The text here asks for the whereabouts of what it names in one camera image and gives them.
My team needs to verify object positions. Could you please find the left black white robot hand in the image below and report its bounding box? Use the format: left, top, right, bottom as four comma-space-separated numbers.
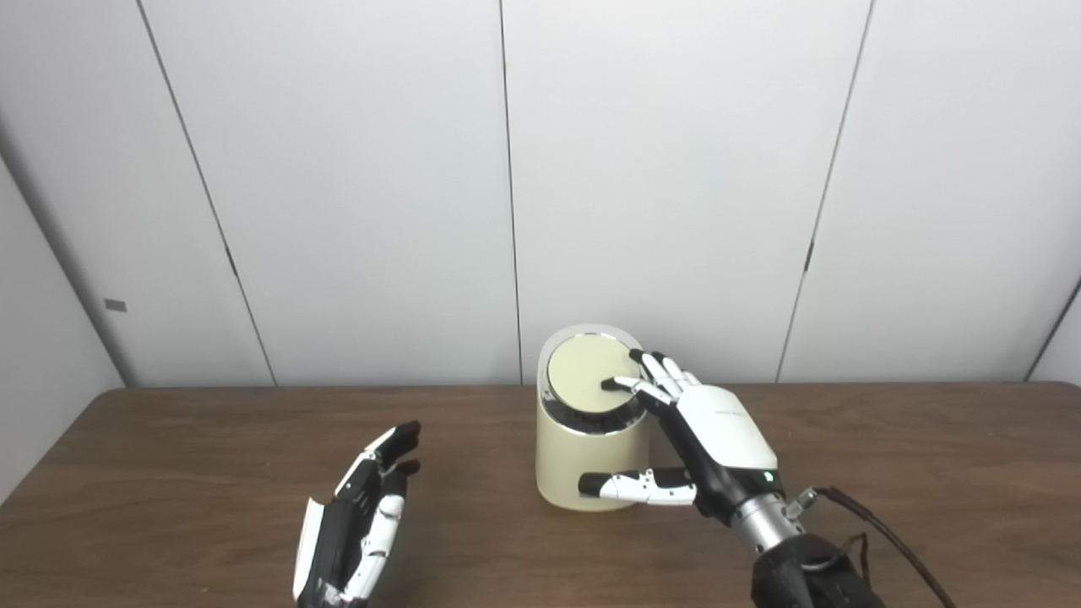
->
292, 421, 421, 608

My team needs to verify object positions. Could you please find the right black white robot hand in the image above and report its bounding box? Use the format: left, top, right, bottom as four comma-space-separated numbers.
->
579, 350, 782, 526

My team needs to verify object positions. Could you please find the cream-colored bin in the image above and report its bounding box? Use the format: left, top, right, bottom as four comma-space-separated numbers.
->
535, 324, 651, 512

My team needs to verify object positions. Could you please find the round cream bin lid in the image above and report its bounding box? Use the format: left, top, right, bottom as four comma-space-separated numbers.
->
546, 334, 643, 415

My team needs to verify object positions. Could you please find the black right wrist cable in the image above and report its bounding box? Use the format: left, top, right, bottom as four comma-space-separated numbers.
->
790, 486, 959, 608

